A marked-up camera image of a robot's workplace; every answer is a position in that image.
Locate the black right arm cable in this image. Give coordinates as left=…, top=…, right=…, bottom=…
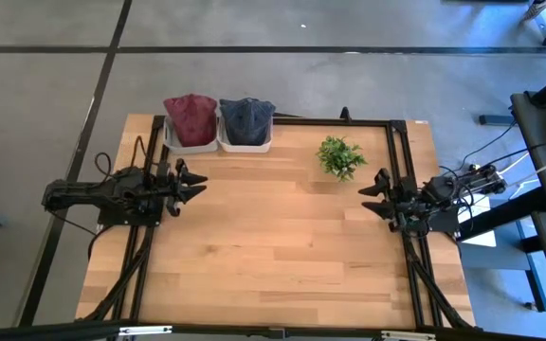
left=437, top=120, right=520, bottom=190

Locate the small green artificial plant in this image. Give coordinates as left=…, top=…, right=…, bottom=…
left=316, top=135, right=370, bottom=184

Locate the dark red cap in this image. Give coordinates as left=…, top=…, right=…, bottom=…
left=162, top=93, right=219, bottom=149

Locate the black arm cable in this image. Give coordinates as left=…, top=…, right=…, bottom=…
left=437, top=120, right=520, bottom=190
left=93, top=134, right=149, bottom=183

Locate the white cable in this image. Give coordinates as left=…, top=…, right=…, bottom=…
left=499, top=141, right=546, bottom=187

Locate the black desk support bar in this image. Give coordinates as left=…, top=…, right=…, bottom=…
left=456, top=186, right=546, bottom=243

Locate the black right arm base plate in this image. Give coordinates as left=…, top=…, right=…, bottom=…
left=425, top=206, right=462, bottom=235

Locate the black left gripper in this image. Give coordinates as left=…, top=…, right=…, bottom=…
left=155, top=157, right=209, bottom=219

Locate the dark blue denim cap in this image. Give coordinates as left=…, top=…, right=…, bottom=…
left=218, top=97, right=278, bottom=148

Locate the silver frame bracket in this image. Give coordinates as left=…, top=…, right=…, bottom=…
left=118, top=325, right=174, bottom=338
left=380, top=330, right=437, bottom=341

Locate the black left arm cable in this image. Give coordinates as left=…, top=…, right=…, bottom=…
left=93, top=134, right=149, bottom=183

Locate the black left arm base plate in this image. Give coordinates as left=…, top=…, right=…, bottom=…
left=96, top=206, right=165, bottom=227

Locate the black side desk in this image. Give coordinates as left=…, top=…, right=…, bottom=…
left=509, top=91, right=546, bottom=215

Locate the black aluminium table frame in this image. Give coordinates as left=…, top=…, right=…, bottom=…
left=75, top=112, right=479, bottom=333

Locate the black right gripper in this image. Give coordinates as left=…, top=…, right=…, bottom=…
left=357, top=167, right=420, bottom=234

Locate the white plastic bin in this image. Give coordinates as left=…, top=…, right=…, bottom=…
left=216, top=115, right=275, bottom=154
left=162, top=115, right=220, bottom=155

